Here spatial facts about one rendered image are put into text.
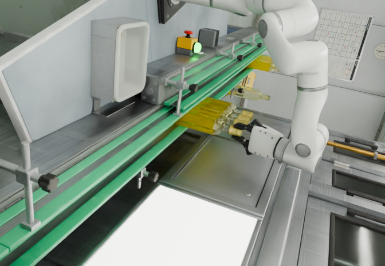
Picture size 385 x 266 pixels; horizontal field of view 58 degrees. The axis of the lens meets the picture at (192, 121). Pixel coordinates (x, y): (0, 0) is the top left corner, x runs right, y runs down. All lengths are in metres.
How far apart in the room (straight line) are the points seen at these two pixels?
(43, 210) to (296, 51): 0.70
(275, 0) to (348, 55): 5.99
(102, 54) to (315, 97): 0.61
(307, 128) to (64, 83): 0.67
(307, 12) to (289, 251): 0.66
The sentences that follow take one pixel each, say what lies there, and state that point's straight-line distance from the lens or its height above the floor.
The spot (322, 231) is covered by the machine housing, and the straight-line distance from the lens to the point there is 1.16.
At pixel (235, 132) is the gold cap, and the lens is 1.22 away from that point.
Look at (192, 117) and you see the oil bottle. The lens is 1.25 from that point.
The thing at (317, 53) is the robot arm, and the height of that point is 1.34.
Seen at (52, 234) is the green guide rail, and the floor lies 0.94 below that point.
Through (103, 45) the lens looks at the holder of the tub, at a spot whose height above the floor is 0.79.
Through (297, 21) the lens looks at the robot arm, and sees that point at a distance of 1.05.
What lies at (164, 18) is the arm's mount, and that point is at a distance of 1.36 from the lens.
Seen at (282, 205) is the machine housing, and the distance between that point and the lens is 1.14.
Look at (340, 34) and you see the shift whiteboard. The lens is 7.01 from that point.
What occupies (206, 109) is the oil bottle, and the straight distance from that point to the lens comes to 1.29.
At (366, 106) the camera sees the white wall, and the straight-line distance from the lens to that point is 7.31.
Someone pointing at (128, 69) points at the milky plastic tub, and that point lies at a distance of 1.17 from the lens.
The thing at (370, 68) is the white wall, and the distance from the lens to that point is 7.14.
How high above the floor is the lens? 1.35
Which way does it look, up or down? 17 degrees down
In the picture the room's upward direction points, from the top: 106 degrees clockwise
